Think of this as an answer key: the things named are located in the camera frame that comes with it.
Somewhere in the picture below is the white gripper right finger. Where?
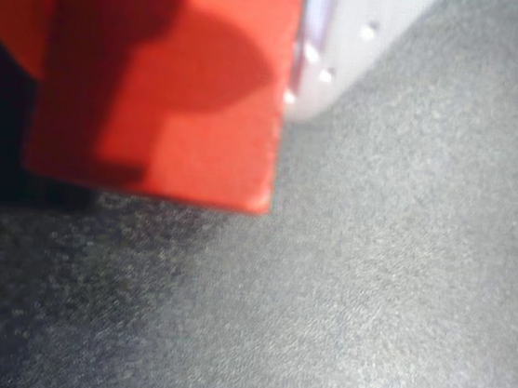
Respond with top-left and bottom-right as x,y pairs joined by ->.
282,0 -> 445,139

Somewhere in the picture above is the red cube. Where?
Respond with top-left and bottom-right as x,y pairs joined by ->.
18,0 -> 305,219

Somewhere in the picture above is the black table mat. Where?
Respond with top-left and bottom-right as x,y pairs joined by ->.
0,0 -> 518,388

